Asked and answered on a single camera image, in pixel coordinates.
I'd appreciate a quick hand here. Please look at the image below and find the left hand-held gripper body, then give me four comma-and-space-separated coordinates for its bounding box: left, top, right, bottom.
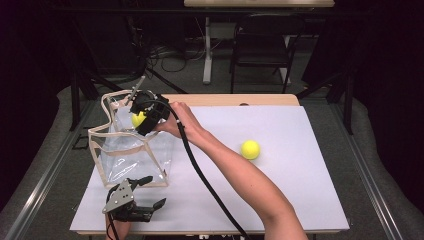
102, 178, 155, 223

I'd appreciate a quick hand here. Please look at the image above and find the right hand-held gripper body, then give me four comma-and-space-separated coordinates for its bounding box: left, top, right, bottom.
128, 75, 172, 124

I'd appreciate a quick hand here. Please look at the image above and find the yellow tennis ball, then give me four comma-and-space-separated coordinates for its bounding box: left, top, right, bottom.
131, 111, 148, 129
240, 139, 261, 161

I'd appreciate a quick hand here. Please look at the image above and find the clear plastic bag beige trim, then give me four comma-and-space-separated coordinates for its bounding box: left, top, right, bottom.
87, 89, 178, 189

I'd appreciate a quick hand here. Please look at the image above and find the person's left hand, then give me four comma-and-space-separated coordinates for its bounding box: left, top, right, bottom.
105, 218, 132, 240

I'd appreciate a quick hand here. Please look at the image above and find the person's right hand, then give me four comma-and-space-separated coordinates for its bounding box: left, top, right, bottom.
154, 101, 205, 142

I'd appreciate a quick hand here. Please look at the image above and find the black metal stand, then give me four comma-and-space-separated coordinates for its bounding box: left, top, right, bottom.
68, 63, 116, 133
295, 64, 355, 136

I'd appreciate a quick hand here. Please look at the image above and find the white-legged wooden desk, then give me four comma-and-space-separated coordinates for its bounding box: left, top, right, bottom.
183, 0, 335, 85

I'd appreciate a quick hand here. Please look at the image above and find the black folding chair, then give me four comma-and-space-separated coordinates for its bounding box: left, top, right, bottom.
229, 13, 306, 94

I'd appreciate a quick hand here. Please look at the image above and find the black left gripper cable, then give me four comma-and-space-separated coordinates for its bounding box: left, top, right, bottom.
105, 188, 121, 240

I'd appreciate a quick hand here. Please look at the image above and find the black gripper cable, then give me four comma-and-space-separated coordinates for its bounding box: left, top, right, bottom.
141, 99, 252, 240
105, 188, 121, 240

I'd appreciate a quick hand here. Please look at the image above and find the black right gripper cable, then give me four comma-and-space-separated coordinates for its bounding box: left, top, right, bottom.
141, 99, 252, 240

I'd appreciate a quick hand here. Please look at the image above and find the tangle of floor cables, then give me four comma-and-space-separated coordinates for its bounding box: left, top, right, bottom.
133, 33, 208, 73

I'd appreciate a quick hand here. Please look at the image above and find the aluminium frame rail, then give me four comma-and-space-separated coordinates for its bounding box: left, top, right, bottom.
4, 99, 98, 240
328, 99, 405, 240

